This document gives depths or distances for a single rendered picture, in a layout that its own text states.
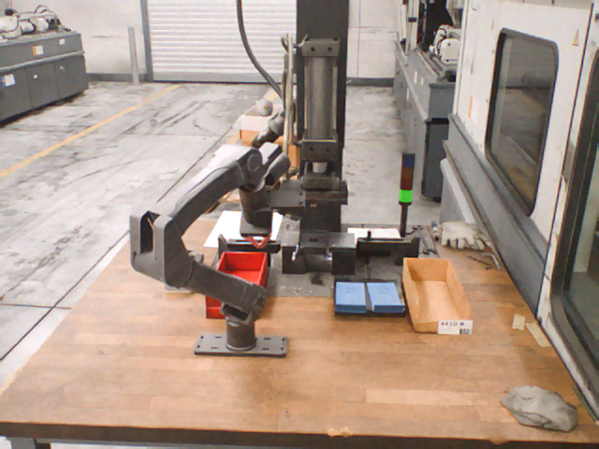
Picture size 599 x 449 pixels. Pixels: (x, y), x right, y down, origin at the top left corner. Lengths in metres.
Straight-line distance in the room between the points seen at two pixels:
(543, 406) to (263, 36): 9.94
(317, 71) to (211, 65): 9.62
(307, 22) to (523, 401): 0.98
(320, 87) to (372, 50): 9.26
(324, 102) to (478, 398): 0.76
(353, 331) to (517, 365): 0.35
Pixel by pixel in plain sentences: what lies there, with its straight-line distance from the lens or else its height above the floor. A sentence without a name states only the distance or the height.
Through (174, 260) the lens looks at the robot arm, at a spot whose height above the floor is 1.20.
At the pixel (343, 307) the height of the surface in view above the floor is 0.94.
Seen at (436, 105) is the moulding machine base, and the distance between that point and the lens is 4.55.
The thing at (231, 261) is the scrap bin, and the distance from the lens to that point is 1.58.
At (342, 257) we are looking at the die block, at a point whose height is 0.95.
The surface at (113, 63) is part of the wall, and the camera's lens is 11.69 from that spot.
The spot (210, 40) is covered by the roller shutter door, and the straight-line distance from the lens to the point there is 10.98.
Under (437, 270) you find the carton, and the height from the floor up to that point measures 0.94.
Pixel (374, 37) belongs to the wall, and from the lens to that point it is 10.66.
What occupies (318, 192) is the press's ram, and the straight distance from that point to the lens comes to 1.48.
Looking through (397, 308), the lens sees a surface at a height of 0.94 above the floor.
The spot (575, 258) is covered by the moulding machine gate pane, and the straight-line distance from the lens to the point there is 1.40.
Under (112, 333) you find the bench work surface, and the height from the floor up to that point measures 0.90.
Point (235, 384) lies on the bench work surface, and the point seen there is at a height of 0.90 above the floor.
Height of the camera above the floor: 1.62
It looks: 22 degrees down
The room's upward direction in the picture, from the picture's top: straight up
